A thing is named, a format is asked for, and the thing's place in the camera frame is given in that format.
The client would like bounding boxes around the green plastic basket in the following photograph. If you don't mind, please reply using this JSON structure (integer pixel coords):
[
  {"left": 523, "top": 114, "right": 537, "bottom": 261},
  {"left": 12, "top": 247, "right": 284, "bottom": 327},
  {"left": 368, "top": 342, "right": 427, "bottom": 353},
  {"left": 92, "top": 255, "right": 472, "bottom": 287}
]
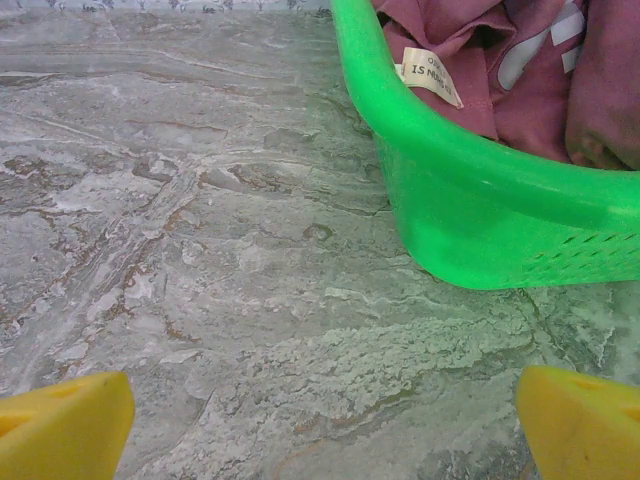
[{"left": 329, "top": 0, "right": 640, "bottom": 291}]

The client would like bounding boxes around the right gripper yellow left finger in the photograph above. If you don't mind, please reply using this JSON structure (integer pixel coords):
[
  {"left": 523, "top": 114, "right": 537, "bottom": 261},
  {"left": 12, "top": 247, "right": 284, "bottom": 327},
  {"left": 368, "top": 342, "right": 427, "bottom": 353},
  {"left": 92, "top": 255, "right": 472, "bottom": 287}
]
[{"left": 0, "top": 371, "right": 136, "bottom": 480}]

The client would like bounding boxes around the maroon printed t-shirt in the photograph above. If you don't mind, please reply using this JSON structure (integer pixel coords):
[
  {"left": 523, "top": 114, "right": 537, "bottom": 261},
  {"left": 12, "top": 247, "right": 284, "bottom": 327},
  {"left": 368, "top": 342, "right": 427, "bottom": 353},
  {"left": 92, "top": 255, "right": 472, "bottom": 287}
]
[{"left": 372, "top": 0, "right": 640, "bottom": 171}]

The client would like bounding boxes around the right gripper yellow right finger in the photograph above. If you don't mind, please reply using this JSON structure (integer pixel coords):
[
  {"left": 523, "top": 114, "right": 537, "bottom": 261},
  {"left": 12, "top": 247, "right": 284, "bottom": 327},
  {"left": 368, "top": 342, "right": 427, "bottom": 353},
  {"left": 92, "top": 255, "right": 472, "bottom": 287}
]
[{"left": 515, "top": 364, "right": 640, "bottom": 480}]

